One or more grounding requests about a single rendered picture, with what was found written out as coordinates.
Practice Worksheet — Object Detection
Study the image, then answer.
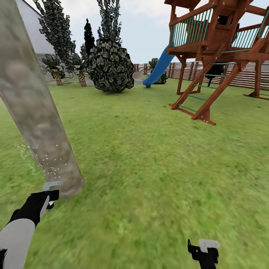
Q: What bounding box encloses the pesticide atomizer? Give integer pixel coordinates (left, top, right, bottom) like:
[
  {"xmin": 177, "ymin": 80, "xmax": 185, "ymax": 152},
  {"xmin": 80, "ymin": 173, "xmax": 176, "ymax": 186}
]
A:
[{"xmin": 46, "ymin": 201, "xmax": 55, "ymax": 210}]

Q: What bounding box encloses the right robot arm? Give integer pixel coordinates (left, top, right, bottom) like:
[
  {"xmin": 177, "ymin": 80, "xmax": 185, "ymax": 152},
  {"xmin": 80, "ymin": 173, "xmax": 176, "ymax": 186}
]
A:
[{"xmin": 188, "ymin": 239, "xmax": 220, "ymax": 269}]

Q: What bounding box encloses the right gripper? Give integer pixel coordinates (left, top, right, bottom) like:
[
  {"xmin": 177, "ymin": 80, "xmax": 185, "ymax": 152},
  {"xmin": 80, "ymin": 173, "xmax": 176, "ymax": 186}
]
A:
[{"xmin": 188, "ymin": 239, "xmax": 219, "ymax": 265}]

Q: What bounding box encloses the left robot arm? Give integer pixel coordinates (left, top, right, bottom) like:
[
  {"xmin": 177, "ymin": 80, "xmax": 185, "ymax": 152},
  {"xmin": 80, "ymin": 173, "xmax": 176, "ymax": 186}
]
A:
[{"xmin": 0, "ymin": 181, "xmax": 63, "ymax": 269}]

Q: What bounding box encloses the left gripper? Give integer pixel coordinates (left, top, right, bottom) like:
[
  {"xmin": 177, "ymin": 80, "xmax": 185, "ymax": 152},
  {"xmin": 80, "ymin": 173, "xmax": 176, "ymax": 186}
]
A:
[{"xmin": 46, "ymin": 190, "xmax": 60, "ymax": 201}]

